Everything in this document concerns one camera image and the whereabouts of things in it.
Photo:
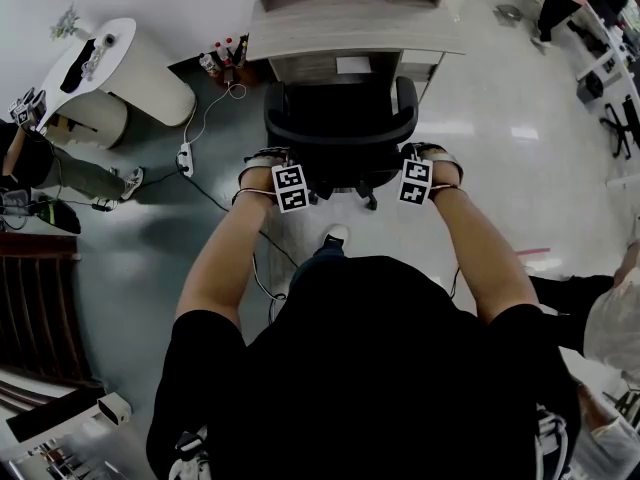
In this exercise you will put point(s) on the person's left hand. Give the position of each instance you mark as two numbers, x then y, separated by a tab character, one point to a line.
256	179

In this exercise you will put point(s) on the white long table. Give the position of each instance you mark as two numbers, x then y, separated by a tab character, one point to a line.
607	53

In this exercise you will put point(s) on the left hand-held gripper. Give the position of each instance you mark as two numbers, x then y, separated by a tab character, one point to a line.
291	188

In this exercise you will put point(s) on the person's right hand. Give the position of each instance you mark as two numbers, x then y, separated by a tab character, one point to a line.
446	174

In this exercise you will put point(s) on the dark brown wooden shelf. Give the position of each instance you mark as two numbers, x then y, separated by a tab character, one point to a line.
35	313

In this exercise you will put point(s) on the black office chair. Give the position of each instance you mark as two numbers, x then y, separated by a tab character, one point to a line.
340	123

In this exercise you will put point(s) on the person's left forearm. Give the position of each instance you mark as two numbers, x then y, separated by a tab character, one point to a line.
225	258

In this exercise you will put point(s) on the red capped bottle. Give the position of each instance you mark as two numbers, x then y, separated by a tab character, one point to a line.
218	50

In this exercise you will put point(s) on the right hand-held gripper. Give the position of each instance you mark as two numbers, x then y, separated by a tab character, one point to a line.
416	182

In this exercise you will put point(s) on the person's dark trouser leg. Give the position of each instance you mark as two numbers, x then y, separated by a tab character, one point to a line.
317	263

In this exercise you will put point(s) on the black swivel chair base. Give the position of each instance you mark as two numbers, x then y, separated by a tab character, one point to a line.
622	127

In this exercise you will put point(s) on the person's right forearm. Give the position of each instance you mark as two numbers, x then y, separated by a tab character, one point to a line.
480	253

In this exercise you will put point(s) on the person's white shoe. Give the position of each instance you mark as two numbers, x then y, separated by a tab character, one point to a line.
336	235

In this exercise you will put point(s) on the small green plant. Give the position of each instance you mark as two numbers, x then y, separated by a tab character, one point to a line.
65	22

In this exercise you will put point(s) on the person's black shirt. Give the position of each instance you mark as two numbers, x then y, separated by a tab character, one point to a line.
365	378

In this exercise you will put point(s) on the black and white sneaker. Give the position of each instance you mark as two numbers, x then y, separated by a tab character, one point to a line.
191	455
551	443

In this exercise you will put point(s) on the grey wooden desk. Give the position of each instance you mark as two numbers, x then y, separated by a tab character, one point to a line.
350	23

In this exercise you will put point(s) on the black waste bin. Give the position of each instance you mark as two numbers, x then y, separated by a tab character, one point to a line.
591	87

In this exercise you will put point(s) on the pink floor tape strip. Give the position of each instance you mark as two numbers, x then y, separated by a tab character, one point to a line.
532	252

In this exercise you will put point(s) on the black cloth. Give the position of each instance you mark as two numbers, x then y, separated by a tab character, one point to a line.
77	70

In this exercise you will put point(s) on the black bag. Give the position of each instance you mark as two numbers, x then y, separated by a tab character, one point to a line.
57	215

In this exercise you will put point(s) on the small white box device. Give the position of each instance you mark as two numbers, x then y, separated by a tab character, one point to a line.
114	408

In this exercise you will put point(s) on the round grey floor disc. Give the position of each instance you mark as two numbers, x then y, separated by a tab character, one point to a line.
509	12

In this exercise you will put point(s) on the white curved counter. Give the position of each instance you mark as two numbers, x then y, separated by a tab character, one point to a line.
145	83

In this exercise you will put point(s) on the white power strip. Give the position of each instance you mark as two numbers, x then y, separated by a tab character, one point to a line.
185	159

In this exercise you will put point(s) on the clear plastic bottle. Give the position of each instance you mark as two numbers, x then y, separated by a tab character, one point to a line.
208	64

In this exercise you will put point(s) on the white paper sheet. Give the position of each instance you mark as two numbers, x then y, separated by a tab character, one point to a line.
354	65

